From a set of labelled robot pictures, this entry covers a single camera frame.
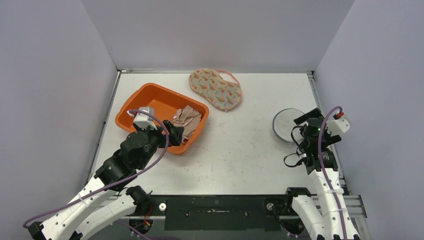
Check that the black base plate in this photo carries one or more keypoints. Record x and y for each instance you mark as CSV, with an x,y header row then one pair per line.
x,y
219,213

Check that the beige crumpled garment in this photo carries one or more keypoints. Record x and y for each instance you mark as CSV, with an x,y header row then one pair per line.
x,y
189,119

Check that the floral padded bra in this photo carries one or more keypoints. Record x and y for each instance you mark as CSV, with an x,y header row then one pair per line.
x,y
218,87

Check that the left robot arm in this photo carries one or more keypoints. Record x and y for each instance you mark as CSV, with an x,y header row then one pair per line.
x,y
105,198

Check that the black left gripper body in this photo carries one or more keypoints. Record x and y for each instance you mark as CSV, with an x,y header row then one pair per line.
x,y
173,140

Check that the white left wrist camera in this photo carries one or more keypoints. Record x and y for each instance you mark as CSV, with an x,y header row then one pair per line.
x,y
143,121

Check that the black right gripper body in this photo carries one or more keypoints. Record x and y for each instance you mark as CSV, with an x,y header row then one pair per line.
x,y
307,117

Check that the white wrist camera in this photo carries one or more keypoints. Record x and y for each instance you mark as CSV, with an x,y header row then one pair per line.
x,y
338,125
143,121

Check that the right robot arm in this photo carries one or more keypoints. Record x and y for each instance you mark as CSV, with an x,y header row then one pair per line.
x,y
331,220

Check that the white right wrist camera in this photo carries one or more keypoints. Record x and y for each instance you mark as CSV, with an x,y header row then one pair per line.
x,y
338,125

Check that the orange plastic tub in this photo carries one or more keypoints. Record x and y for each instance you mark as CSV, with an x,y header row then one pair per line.
x,y
165,103

